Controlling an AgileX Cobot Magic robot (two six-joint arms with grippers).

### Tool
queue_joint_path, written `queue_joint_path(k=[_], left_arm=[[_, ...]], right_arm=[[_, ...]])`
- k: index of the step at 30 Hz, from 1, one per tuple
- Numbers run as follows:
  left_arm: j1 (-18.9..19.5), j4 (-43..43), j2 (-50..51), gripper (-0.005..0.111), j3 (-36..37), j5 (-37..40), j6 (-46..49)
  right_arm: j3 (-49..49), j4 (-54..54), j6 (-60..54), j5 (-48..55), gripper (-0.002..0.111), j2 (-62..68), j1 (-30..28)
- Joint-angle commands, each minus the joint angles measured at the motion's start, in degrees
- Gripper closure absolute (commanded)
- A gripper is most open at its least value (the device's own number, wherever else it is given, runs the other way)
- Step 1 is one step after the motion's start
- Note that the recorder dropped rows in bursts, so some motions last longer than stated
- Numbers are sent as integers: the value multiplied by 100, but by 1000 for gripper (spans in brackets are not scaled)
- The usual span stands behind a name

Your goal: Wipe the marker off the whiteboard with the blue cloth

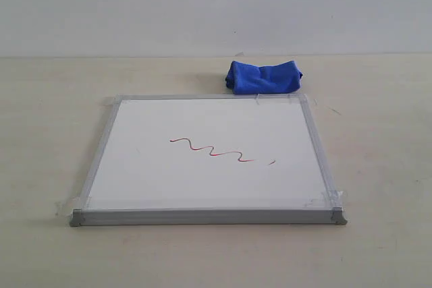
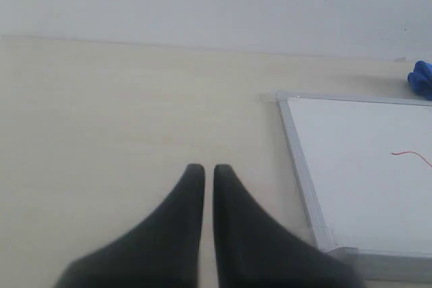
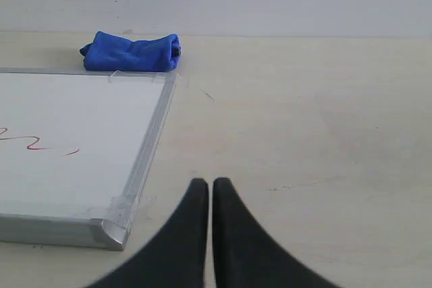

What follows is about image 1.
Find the clear tape front left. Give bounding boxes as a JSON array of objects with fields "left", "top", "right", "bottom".
[{"left": 55, "top": 196, "right": 90, "bottom": 217}]

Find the clear tape back right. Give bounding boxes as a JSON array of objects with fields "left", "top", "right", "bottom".
[{"left": 254, "top": 94, "right": 307, "bottom": 105}]

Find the clear tape back left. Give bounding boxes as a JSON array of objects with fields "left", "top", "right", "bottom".
[{"left": 101, "top": 96, "right": 129, "bottom": 106}]

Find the clear tape front right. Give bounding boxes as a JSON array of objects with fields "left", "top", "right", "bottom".
[{"left": 303, "top": 190, "right": 345, "bottom": 210}]

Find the blue cloth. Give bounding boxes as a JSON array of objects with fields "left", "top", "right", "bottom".
[{"left": 225, "top": 61, "right": 303, "bottom": 95}]

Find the white board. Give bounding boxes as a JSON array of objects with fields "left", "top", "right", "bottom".
[{"left": 70, "top": 94, "right": 346, "bottom": 227}]

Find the clear tape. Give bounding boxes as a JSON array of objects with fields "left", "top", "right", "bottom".
[
  {"left": 303, "top": 190, "right": 345, "bottom": 210},
  {"left": 101, "top": 96, "right": 129, "bottom": 106},
  {"left": 254, "top": 94, "right": 307, "bottom": 105},
  {"left": 55, "top": 196, "right": 90, "bottom": 217}
]

